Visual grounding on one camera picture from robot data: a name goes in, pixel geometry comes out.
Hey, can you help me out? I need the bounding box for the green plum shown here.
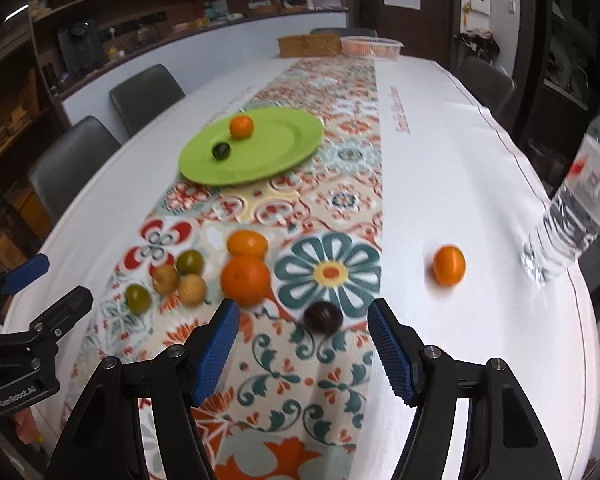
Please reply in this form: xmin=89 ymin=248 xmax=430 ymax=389
xmin=175 ymin=249 xmax=204 ymax=275
xmin=124 ymin=284 xmax=152 ymax=315

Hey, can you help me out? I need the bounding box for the large orange mandarin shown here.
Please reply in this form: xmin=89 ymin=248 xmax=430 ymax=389
xmin=220 ymin=255 xmax=271 ymax=308

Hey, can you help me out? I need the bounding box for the woven brown box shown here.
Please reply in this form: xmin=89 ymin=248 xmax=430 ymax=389
xmin=277 ymin=34 xmax=341 ymax=58

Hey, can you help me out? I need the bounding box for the lone orange mandarin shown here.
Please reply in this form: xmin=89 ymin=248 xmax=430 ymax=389
xmin=431 ymin=245 xmax=466 ymax=287

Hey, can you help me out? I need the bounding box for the right dark chair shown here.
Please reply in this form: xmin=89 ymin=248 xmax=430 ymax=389
xmin=456 ymin=56 xmax=516 ymax=119

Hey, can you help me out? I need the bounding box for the tan round fruit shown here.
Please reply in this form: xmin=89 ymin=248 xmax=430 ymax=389
xmin=151 ymin=266 xmax=180 ymax=296
xmin=178 ymin=274 xmax=207 ymax=307

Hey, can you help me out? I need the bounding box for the dark wooden door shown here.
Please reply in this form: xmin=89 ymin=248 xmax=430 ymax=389
xmin=348 ymin=0 xmax=460 ymax=68

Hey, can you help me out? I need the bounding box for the far end chair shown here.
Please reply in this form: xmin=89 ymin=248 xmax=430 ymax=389
xmin=311 ymin=27 xmax=378 ymax=38

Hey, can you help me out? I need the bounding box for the near left dark chair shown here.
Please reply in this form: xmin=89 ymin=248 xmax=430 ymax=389
xmin=28 ymin=116 xmax=121 ymax=224

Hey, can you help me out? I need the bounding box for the dark purple plum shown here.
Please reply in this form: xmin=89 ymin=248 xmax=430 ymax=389
xmin=211 ymin=142 xmax=232 ymax=160

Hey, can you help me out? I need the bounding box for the clear water bottle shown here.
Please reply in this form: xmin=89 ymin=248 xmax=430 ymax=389
xmin=521 ymin=114 xmax=600 ymax=284

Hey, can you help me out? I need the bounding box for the far left dark chair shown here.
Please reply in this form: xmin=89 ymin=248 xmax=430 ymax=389
xmin=109 ymin=64 xmax=185 ymax=136

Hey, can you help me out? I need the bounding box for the small orange mandarin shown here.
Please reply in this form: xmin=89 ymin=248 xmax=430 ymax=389
xmin=226 ymin=230 xmax=268 ymax=259

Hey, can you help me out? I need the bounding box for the black coffee machine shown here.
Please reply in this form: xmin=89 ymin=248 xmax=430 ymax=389
xmin=58 ymin=21 xmax=105 ymax=76

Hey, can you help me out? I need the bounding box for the green plate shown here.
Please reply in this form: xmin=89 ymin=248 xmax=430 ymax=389
xmin=178 ymin=107 xmax=324 ymax=186

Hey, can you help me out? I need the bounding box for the dark chair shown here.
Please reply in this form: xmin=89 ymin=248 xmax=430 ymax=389
xmin=456 ymin=56 xmax=516 ymax=119
xmin=28 ymin=116 xmax=121 ymax=224
xmin=109 ymin=64 xmax=185 ymax=136

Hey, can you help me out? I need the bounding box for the patterned table runner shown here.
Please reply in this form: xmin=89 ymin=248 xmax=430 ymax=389
xmin=65 ymin=58 xmax=382 ymax=479

